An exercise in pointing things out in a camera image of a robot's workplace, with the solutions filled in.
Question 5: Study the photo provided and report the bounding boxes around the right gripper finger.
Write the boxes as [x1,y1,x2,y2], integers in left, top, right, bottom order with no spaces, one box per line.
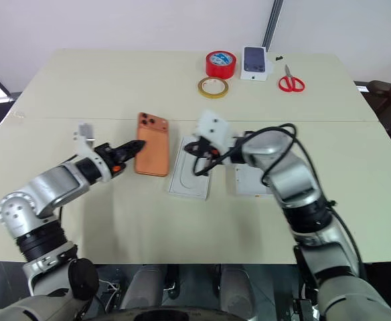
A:
[195,152,220,169]
[183,140,203,157]

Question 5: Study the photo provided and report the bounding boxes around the red handled scissors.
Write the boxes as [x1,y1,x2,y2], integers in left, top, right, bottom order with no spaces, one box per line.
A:
[278,64,307,93]

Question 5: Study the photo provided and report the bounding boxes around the white phone box base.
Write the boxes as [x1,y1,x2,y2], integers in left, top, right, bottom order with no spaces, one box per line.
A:
[167,134,214,201]

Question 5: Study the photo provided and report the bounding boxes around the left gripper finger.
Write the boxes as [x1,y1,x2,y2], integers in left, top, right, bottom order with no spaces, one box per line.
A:
[116,139,147,153]
[119,146,143,163]

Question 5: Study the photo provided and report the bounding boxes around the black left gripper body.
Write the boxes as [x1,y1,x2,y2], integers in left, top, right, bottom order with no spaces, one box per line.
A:
[93,142,128,175]

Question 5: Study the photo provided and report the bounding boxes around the grey rounded robot leg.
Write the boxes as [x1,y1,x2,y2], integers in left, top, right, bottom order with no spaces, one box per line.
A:
[119,266,165,312]
[219,263,257,319]

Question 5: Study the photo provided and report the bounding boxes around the yellow tape roll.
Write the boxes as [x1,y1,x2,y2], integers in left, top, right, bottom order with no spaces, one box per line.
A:
[196,76,230,100]

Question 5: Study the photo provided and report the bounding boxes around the grey metal wall profile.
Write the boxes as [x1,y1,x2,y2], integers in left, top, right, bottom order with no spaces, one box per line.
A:
[261,0,284,51]

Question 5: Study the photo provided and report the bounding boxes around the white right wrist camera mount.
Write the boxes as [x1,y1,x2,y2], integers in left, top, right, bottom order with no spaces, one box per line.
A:
[191,109,232,152]

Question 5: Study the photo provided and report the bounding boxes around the orange smartphone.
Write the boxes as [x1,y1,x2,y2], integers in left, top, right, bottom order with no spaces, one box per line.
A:
[134,112,170,178]

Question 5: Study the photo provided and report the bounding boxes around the phone box with blue print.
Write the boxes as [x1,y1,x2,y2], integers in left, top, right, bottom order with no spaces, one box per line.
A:
[239,45,275,82]

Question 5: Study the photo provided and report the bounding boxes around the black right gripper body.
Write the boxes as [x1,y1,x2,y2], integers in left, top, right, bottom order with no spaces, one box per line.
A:
[193,134,222,161]

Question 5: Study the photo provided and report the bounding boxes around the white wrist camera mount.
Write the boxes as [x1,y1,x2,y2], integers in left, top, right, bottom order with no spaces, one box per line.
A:
[73,122,130,183]
[191,109,232,152]

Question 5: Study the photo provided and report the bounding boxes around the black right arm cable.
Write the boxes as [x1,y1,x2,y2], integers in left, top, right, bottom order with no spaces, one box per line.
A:
[193,122,364,279]

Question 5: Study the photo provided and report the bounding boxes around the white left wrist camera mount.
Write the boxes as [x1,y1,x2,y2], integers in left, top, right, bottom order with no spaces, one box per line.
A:
[73,122,130,183]

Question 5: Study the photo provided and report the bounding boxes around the white phone box lid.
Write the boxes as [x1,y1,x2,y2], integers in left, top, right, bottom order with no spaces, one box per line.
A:
[226,139,277,199]

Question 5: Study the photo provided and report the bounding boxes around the red tape roll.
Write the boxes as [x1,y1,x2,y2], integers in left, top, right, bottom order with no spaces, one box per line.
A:
[205,50,238,80]

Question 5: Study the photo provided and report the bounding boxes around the white wires under table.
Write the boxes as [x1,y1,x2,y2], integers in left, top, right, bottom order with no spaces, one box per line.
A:
[96,280,122,304]

